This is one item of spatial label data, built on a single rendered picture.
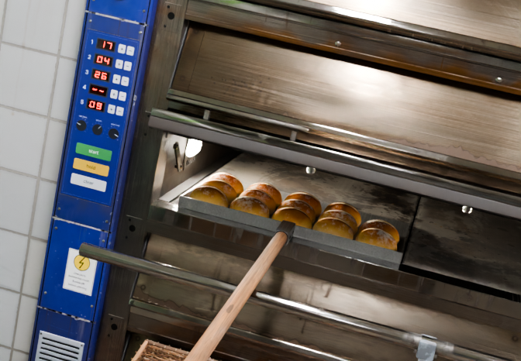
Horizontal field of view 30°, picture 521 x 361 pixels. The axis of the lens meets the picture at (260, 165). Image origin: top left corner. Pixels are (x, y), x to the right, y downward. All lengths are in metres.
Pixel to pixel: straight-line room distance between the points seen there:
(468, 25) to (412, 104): 0.21
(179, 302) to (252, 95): 0.54
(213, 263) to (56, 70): 0.59
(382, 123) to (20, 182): 0.90
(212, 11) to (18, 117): 0.55
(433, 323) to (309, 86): 0.62
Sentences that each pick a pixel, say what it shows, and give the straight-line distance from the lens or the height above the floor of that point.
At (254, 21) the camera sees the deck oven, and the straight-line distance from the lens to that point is 2.22.
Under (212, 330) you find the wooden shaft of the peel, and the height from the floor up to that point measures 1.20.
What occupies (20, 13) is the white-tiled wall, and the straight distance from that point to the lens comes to 2.41.
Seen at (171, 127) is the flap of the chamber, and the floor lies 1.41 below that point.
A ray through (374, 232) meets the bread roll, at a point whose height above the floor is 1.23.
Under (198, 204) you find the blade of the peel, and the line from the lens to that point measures 2.35.
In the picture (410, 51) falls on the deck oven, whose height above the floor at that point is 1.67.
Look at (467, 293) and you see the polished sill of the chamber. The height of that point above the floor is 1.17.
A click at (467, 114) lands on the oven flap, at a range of 2.19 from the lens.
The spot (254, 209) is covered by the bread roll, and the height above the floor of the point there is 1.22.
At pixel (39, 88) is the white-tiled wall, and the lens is 2.41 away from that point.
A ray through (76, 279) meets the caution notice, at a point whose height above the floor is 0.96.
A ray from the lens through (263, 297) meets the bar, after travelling 1.93.
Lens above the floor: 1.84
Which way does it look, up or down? 13 degrees down
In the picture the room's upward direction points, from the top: 12 degrees clockwise
